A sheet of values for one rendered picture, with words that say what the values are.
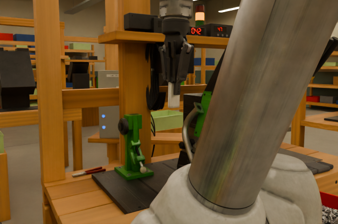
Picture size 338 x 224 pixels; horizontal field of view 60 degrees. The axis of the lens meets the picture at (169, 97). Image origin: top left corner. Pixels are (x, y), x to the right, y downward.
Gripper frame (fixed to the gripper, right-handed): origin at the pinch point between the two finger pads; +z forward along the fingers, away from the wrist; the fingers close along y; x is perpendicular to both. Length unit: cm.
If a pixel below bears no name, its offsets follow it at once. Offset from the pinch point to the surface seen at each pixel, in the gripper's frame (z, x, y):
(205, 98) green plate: 5, 42, -33
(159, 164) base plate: 40, 31, -53
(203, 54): -42, 384, -417
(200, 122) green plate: 16, 39, -33
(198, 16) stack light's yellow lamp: -37, 63, -64
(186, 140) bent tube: 25, 34, -36
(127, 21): -29, 16, -60
